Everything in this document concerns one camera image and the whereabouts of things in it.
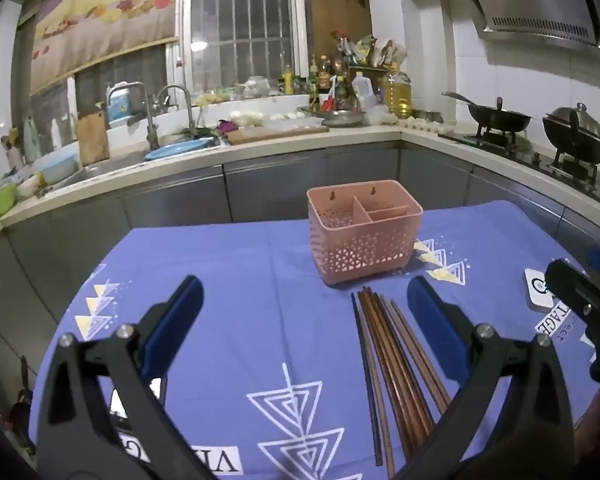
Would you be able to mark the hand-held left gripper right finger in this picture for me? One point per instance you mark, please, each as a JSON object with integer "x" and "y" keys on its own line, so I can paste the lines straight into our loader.
{"x": 435, "y": 330}

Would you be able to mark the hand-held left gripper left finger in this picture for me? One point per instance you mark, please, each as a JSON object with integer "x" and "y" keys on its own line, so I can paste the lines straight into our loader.
{"x": 172, "y": 330}

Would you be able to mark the bundle of wooden chopsticks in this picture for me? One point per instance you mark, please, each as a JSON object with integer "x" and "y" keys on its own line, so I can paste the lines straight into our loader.
{"x": 395, "y": 385}

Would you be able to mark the black chopstick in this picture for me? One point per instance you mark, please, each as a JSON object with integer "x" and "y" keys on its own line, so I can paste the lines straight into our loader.
{"x": 367, "y": 385}

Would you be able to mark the pink perforated utensil basket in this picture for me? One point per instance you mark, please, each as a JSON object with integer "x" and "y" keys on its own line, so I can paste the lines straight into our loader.
{"x": 360, "y": 255}

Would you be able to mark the white pocket router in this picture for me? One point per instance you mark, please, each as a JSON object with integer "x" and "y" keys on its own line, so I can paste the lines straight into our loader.
{"x": 535, "y": 290}

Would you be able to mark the blue printed tablecloth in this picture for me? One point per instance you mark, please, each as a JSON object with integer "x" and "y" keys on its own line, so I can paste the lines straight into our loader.
{"x": 280, "y": 340}

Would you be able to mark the black gas stove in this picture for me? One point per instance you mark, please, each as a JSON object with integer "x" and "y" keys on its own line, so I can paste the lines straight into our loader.
{"x": 530, "y": 157}

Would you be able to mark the lidded steel wok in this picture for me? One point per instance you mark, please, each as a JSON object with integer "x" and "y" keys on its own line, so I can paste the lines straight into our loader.
{"x": 577, "y": 135}

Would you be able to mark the kitchen counter with grey cabinets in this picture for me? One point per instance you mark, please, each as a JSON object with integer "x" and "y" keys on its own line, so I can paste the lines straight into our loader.
{"x": 180, "y": 195}

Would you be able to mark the pale blue plastic tub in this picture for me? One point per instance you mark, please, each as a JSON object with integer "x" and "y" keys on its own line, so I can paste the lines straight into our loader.
{"x": 60, "y": 167}

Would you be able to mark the angular steel faucet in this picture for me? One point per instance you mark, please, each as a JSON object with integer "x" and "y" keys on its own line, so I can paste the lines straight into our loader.
{"x": 151, "y": 130}

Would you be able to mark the upright wooden cutting board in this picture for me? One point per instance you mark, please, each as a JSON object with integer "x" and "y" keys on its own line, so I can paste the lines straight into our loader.
{"x": 92, "y": 140}

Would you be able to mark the egg tray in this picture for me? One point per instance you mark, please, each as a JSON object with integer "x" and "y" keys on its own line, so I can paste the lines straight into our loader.
{"x": 425, "y": 124}

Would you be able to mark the green bowl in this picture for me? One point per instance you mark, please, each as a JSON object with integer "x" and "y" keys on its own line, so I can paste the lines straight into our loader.
{"x": 0, "y": 202}

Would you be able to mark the gooseneck steel faucet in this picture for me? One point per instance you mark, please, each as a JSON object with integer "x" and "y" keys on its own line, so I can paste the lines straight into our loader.
{"x": 192, "y": 115}

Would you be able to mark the flat wooden cutting board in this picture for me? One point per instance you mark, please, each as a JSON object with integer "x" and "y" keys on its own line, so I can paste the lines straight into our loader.
{"x": 270, "y": 135}

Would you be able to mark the white detergent jug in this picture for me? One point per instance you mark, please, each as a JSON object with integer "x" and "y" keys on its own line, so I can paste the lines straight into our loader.
{"x": 120, "y": 105}

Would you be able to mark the steel basin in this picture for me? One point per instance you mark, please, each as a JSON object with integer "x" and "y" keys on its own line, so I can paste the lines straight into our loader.
{"x": 340, "y": 118}

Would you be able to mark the large cooking oil bottle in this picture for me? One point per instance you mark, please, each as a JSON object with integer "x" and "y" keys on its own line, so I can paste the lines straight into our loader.
{"x": 397, "y": 97}

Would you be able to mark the white plastic jug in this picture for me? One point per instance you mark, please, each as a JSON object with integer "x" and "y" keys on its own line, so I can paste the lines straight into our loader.
{"x": 362, "y": 92}

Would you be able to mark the steel range hood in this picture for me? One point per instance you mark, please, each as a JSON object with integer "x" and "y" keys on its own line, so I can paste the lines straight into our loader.
{"x": 535, "y": 0}

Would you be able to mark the group of condiment bottles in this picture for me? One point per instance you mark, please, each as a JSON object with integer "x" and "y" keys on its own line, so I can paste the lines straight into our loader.
{"x": 324, "y": 77}

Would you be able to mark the pile of snack bags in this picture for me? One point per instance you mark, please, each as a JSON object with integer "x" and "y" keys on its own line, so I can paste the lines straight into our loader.
{"x": 365, "y": 50}

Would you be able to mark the barred window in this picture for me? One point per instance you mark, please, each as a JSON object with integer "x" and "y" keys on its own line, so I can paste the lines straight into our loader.
{"x": 240, "y": 35}

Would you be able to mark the brown cardboard sheet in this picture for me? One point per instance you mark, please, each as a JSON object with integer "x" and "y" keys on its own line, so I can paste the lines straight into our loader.
{"x": 335, "y": 25}

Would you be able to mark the fruit print window blind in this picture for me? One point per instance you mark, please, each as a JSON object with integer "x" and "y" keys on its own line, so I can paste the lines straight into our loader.
{"x": 105, "y": 15}

